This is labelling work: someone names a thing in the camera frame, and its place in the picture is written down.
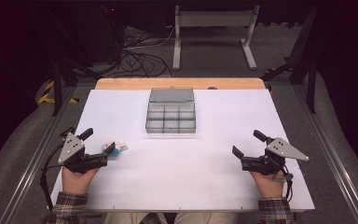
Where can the small white and blue object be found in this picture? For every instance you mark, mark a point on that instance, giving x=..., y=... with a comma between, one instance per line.
x=118, y=149

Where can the clear plastic compartment box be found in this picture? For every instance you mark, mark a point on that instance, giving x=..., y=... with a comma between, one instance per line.
x=171, y=115

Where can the white metal stand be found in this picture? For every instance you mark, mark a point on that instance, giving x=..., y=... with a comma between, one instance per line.
x=214, y=19

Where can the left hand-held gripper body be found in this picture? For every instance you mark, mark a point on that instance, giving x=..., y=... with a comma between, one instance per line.
x=74, y=155

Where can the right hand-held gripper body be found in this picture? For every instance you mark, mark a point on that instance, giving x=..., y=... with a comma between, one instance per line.
x=272, y=161

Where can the yellow and black floor tape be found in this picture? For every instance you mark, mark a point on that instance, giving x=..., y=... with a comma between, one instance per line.
x=48, y=93

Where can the black tripod stand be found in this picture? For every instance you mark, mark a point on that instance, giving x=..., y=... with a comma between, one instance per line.
x=57, y=81
x=301, y=56

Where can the aluminium floor rail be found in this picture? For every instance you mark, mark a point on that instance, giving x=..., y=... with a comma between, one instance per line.
x=34, y=161
x=332, y=161

